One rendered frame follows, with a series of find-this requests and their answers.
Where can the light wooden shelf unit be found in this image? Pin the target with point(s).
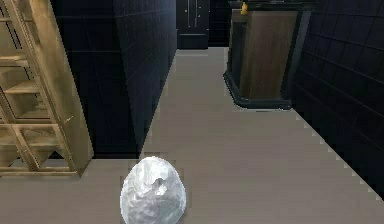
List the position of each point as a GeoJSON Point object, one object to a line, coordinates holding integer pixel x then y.
{"type": "Point", "coordinates": [50, 66]}

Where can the white crumpled egg-shaped object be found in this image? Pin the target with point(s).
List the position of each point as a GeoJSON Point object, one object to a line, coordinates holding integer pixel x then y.
{"type": "Point", "coordinates": [152, 193]}

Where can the small yellow object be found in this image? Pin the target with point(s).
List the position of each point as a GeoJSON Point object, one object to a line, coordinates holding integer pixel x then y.
{"type": "Point", "coordinates": [244, 9]}

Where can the brown wooden counter cabinet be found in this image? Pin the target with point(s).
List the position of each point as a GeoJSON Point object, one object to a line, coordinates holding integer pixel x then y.
{"type": "Point", "coordinates": [266, 56]}

